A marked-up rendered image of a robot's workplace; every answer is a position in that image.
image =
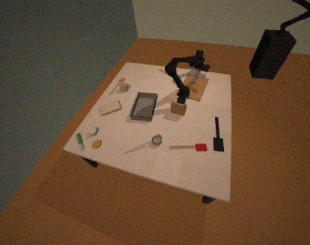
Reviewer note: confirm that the yellow flat disc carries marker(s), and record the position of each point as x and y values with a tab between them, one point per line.
96	143

